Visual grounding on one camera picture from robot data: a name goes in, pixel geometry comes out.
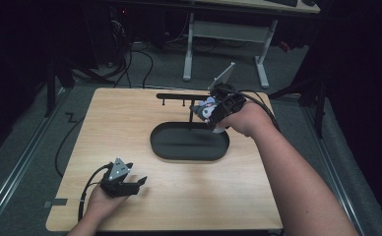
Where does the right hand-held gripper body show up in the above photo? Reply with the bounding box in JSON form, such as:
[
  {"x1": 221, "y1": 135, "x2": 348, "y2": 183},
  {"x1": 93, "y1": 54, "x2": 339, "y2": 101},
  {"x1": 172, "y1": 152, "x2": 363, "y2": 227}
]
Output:
[{"x1": 207, "y1": 61, "x2": 248, "y2": 118}]

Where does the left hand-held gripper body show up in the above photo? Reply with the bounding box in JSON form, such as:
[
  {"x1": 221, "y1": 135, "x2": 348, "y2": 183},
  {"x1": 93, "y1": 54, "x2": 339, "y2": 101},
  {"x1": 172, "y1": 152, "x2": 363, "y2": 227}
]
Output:
[{"x1": 99, "y1": 156, "x2": 141, "y2": 199}]

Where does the black and pink plush keychain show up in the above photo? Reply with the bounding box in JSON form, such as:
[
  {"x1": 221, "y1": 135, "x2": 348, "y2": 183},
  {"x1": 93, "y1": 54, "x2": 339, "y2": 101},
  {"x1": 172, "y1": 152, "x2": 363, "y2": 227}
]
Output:
[{"x1": 192, "y1": 95, "x2": 227, "y2": 134}]

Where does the black hook rack with tray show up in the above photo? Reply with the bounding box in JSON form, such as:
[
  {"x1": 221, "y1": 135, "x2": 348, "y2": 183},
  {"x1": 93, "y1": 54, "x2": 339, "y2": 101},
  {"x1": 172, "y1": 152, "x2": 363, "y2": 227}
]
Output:
[{"x1": 150, "y1": 92, "x2": 230, "y2": 162}]

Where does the person's left hand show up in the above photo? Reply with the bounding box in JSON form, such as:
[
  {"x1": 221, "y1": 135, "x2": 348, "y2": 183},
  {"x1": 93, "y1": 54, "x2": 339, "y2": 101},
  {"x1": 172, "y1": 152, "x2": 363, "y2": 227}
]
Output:
[{"x1": 84, "y1": 188, "x2": 131, "y2": 224}]

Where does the person's right hand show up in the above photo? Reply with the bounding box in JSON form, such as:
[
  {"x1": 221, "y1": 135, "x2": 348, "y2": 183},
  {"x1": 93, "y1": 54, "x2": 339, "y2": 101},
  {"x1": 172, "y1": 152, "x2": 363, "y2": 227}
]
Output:
[{"x1": 217, "y1": 100, "x2": 277, "y2": 138}]

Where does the grey tape patch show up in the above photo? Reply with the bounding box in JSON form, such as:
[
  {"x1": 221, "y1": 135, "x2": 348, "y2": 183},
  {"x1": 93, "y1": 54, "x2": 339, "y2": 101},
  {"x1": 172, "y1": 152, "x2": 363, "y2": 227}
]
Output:
[{"x1": 42, "y1": 198, "x2": 69, "y2": 209}]

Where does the white-framed desk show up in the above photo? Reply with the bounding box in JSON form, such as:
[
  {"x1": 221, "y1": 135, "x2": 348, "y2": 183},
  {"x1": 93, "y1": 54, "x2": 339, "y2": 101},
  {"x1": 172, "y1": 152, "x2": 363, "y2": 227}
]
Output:
[{"x1": 181, "y1": 0, "x2": 322, "y2": 89}]

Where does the black metal stand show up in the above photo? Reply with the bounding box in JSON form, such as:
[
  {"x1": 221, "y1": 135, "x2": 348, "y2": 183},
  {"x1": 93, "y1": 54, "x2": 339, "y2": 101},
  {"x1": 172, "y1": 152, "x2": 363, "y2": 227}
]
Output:
[
  {"x1": 268, "y1": 77, "x2": 329, "y2": 140},
  {"x1": 43, "y1": 57, "x2": 114, "y2": 118}
]

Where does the black keyboard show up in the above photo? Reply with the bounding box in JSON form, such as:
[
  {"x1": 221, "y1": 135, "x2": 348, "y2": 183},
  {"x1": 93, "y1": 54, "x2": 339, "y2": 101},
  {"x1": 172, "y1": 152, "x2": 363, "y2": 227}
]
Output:
[{"x1": 265, "y1": 0, "x2": 299, "y2": 8}]

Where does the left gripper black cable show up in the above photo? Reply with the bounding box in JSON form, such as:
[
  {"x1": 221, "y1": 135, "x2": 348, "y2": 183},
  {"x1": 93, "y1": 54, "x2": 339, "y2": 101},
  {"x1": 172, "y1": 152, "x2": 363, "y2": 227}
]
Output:
[{"x1": 77, "y1": 162, "x2": 113, "y2": 222}]

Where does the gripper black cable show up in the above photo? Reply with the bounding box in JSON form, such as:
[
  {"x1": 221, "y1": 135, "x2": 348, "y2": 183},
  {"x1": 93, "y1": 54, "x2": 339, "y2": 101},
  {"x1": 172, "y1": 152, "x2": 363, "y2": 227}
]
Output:
[
  {"x1": 77, "y1": 162, "x2": 113, "y2": 222},
  {"x1": 217, "y1": 86, "x2": 282, "y2": 133}
]

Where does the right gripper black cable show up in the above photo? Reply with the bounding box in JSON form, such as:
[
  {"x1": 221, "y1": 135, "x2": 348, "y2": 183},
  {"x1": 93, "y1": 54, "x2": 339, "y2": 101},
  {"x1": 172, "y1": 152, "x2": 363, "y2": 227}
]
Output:
[{"x1": 217, "y1": 86, "x2": 282, "y2": 133}]

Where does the thin black floor cable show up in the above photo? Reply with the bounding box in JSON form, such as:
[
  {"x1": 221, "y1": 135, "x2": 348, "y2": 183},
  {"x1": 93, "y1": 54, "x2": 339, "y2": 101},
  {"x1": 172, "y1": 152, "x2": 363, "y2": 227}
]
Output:
[{"x1": 54, "y1": 116, "x2": 87, "y2": 178}]

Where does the metal floor rail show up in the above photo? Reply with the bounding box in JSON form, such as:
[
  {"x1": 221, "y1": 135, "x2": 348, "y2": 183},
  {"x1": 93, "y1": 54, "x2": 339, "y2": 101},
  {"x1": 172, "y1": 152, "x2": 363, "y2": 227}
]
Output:
[
  {"x1": 301, "y1": 106, "x2": 366, "y2": 236},
  {"x1": 0, "y1": 88, "x2": 68, "y2": 230}
]

